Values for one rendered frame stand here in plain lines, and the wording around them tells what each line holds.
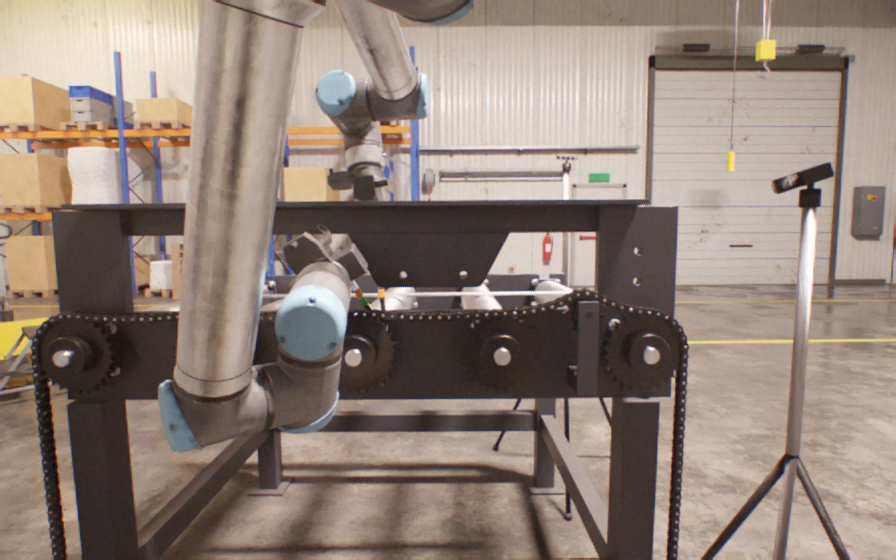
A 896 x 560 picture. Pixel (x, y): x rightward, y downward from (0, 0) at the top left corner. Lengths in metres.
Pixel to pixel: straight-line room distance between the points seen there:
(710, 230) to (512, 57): 5.61
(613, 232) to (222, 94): 0.79
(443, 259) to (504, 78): 9.69
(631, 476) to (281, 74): 1.01
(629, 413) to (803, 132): 11.77
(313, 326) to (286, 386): 0.10
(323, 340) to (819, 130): 12.56
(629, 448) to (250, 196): 0.91
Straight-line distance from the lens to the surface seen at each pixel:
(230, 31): 0.46
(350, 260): 0.81
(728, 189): 11.63
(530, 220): 1.01
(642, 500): 1.19
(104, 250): 1.22
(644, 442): 1.13
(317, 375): 0.68
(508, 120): 10.37
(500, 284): 1.94
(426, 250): 0.99
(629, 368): 1.03
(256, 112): 0.47
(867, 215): 13.25
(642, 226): 1.06
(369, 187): 1.05
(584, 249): 10.36
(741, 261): 11.80
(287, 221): 1.06
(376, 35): 0.85
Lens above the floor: 1.10
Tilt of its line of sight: 5 degrees down
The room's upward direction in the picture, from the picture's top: straight up
